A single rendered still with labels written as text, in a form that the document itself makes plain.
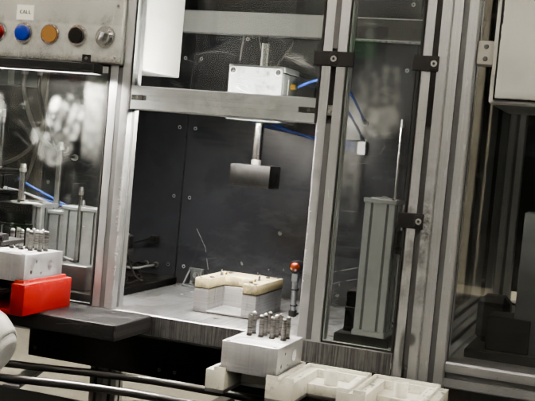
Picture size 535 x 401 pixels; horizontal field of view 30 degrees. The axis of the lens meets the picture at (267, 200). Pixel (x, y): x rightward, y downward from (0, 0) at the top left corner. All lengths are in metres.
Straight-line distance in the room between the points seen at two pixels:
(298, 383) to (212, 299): 0.43
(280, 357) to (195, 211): 0.78
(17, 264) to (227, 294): 0.45
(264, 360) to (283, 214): 0.69
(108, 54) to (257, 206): 0.55
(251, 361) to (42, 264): 0.47
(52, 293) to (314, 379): 0.51
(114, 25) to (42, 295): 0.52
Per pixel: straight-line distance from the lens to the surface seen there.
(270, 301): 1.99
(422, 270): 1.71
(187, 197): 2.31
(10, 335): 1.46
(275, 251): 2.24
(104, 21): 1.93
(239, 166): 1.99
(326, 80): 1.75
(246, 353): 1.60
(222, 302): 2.02
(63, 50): 1.97
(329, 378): 1.64
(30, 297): 1.81
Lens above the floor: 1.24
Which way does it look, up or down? 3 degrees down
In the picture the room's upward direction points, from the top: 5 degrees clockwise
